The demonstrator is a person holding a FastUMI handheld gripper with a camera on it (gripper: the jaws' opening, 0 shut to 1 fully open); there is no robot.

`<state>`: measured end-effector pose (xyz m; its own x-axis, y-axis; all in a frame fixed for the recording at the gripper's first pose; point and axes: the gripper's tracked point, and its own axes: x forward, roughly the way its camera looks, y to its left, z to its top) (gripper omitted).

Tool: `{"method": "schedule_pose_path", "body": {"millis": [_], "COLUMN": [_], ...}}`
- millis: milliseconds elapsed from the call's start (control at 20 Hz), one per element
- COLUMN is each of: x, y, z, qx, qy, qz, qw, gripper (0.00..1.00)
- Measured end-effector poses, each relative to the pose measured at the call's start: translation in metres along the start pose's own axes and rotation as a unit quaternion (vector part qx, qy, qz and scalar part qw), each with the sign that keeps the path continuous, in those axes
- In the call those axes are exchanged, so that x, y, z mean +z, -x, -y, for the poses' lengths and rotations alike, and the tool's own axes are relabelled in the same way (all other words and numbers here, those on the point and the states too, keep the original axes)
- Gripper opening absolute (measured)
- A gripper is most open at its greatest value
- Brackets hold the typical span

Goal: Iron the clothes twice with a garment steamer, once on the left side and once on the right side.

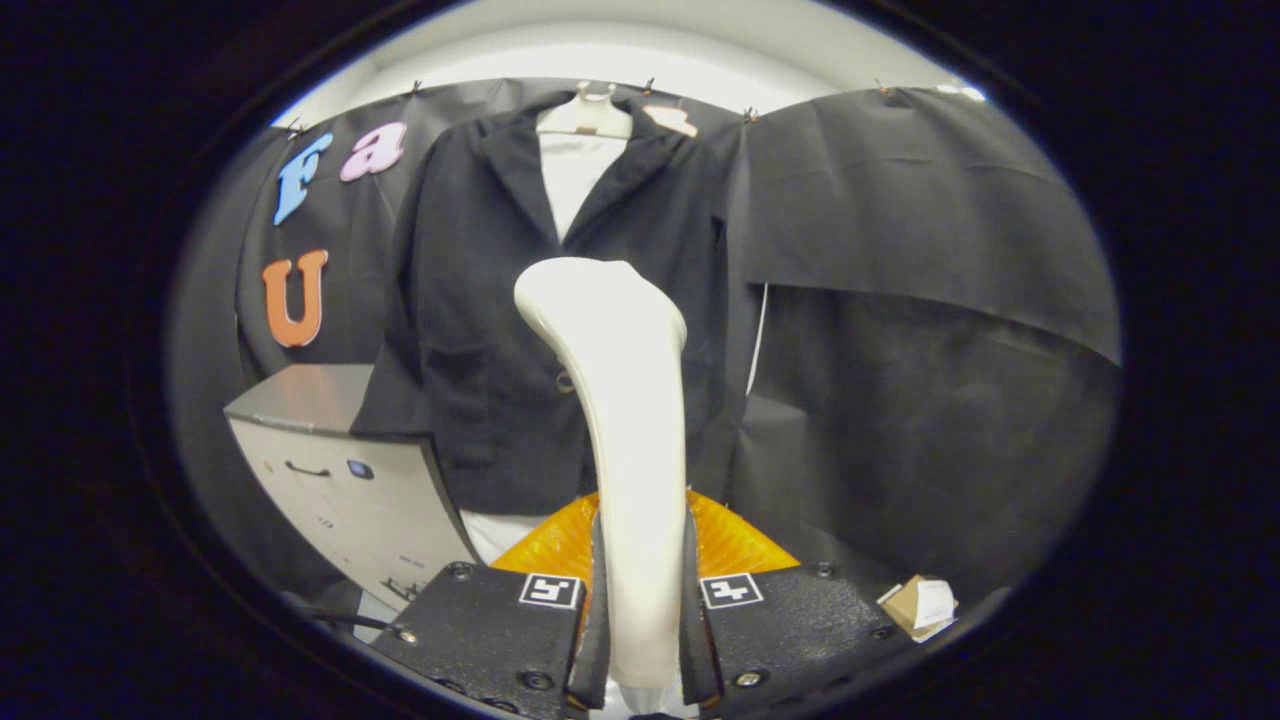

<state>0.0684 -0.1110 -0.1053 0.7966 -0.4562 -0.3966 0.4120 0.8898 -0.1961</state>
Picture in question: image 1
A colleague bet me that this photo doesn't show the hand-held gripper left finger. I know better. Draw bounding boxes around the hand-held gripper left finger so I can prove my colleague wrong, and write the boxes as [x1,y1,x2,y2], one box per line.
[368,492,613,720]

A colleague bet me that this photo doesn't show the black cable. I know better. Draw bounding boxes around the black cable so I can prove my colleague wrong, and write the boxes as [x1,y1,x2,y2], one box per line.
[308,610,403,635]

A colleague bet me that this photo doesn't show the small cardboard box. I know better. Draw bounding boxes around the small cardboard box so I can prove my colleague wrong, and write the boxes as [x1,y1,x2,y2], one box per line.
[878,575,959,643]

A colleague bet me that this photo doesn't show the white mannequin torso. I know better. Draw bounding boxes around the white mannequin torso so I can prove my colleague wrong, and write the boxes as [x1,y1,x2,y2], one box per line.
[460,82,633,566]

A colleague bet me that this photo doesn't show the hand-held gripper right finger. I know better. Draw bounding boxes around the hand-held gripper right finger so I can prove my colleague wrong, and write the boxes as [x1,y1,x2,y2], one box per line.
[680,488,918,720]

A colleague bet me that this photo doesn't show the black suit jacket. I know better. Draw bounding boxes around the black suit jacket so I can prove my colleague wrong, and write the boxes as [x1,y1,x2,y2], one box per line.
[350,90,761,516]

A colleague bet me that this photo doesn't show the black backdrop cloth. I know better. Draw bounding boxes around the black backdrop cloth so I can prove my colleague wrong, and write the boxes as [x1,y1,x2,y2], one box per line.
[165,78,1123,611]

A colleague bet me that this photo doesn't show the grey filing cabinet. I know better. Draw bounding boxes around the grey filing cabinet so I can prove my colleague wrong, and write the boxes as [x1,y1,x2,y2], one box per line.
[225,363,483,613]

